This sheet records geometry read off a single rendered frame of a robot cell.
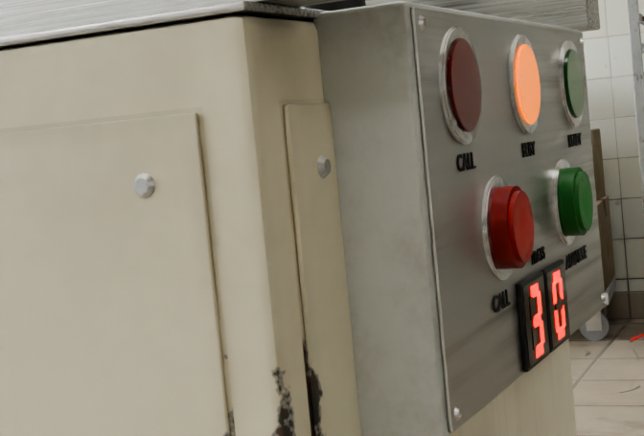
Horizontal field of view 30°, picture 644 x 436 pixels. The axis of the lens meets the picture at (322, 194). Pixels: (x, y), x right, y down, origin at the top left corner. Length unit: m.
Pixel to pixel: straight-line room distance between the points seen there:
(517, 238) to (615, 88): 4.10
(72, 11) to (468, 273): 0.16
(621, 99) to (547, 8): 3.91
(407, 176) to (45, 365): 0.13
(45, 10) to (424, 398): 0.17
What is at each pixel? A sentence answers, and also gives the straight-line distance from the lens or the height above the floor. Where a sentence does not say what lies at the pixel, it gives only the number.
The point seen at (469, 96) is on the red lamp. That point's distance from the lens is 0.41.
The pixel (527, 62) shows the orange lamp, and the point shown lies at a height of 0.82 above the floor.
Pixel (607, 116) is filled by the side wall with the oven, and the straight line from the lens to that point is 4.53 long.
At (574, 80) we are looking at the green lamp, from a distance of 0.56.
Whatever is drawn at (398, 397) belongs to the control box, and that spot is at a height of 0.71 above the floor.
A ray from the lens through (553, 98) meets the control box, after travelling 0.53.
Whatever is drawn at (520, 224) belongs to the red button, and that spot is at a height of 0.76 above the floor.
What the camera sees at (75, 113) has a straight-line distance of 0.37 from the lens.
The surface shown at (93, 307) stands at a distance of 0.37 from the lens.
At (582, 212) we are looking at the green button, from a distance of 0.52.
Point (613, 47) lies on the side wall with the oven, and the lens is 4.53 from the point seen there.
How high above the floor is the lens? 0.80
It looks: 3 degrees down
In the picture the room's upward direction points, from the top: 5 degrees counter-clockwise
